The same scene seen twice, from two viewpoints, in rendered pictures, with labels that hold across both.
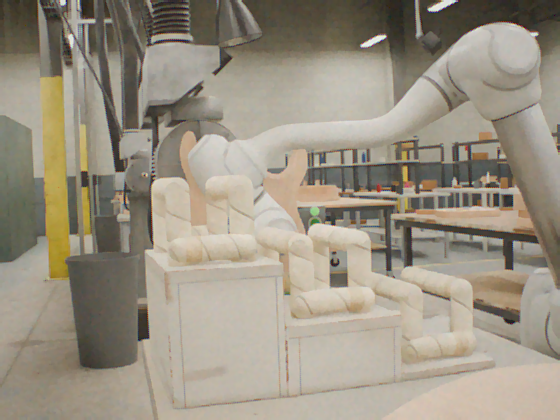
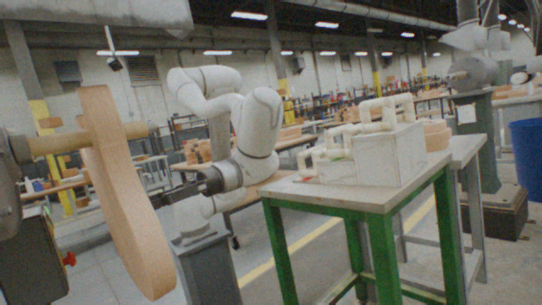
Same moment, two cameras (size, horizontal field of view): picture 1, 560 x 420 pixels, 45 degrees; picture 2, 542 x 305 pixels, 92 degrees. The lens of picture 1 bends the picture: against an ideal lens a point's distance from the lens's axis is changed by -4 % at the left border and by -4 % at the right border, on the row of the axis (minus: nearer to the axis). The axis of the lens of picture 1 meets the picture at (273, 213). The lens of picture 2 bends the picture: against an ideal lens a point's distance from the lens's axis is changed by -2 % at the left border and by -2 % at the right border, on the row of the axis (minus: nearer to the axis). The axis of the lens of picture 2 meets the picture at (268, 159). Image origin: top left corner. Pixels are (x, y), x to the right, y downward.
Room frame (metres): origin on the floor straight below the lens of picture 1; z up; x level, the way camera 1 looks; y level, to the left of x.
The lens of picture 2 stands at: (1.78, 0.74, 1.22)
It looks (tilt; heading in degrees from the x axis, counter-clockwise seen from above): 8 degrees down; 243
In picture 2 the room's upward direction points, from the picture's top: 12 degrees counter-clockwise
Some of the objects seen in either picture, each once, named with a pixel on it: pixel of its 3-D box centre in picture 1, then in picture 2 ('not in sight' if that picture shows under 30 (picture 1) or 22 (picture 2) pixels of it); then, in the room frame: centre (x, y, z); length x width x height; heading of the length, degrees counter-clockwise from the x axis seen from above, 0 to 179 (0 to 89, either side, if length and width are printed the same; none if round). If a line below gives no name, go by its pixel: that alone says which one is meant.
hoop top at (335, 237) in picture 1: (336, 237); (340, 130); (1.03, -0.09, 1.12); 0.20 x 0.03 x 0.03; 15
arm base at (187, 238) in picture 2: not in sight; (191, 231); (1.60, -0.66, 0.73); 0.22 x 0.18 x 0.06; 5
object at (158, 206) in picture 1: (163, 220); (389, 116); (1.04, 0.16, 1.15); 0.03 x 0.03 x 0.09
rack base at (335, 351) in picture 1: (313, 334); (354, 163); (1.01, -0.05, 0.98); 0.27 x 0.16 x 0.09; 16
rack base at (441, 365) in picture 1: (407, 348); (323, 173); (1.06, -0.20, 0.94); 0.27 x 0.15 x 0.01; 16
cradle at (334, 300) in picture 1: (334, 300); not in sight; (0.92, -0.08, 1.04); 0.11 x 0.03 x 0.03; 106
